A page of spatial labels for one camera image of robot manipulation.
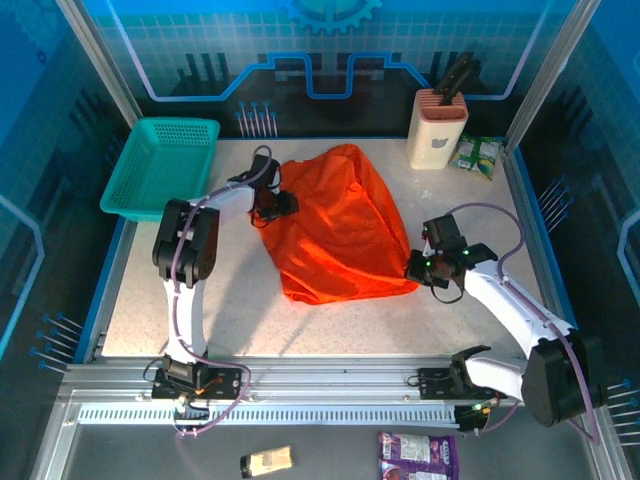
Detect orange t-shirt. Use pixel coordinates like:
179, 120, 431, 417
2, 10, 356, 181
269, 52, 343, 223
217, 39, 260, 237
257, 143, 420, 306

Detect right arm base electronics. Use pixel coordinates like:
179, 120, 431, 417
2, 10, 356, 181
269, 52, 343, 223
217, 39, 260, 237
453, 398, 501, 435

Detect green snack packet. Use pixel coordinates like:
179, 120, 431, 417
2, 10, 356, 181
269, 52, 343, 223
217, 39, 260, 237
448, 133, 503, 181

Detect teal plastic basket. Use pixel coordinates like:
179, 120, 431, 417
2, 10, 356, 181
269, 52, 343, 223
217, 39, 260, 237
98, 116, 221, 225

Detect cream knife block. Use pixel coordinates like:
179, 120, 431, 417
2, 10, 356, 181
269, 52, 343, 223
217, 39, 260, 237
405, 88, 470, 171

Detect purple snack packet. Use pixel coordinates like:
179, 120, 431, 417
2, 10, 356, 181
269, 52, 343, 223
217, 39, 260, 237
377, 431, 460, 480

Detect blue table border trim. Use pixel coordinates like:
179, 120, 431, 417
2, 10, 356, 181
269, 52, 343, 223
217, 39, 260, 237
73, 134, 579, 364

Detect beige packet with black cap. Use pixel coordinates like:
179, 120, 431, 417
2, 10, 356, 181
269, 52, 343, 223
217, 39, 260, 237
238, 444, 295, 479

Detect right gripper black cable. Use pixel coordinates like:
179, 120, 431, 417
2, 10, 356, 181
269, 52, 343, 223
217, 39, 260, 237
430, 277, 466, 305

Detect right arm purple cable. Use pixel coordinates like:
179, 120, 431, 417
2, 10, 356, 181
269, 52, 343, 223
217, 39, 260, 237
449, 202, 601, 446

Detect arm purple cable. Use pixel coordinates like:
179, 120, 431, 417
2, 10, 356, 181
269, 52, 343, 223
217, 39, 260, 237
449, 202, 601, 446
167, 144, 274, 441

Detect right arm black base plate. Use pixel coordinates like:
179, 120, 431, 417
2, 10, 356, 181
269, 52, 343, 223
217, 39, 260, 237
416, 366, 474, 401

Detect aluminium frame rail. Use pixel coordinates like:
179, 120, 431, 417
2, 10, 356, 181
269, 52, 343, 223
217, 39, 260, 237
59, 355, 536, 407

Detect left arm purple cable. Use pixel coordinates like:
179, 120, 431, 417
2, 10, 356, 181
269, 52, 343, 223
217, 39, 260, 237
167, 144, 274, 441

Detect white slotted cable duct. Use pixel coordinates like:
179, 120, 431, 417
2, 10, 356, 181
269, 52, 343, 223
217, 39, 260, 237
77, 402, 461, 427

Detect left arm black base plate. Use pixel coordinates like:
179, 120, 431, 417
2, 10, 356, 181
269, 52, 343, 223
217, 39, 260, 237
151, 367, 245, 401

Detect black knife handle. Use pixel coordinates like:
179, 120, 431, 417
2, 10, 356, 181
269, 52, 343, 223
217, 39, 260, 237
432, 51, 474, 99
442, 58, 484, 107

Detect aluminium frame post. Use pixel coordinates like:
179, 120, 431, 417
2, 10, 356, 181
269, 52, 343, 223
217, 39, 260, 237
53, 0, 146, 129
503, 0, 601, 151

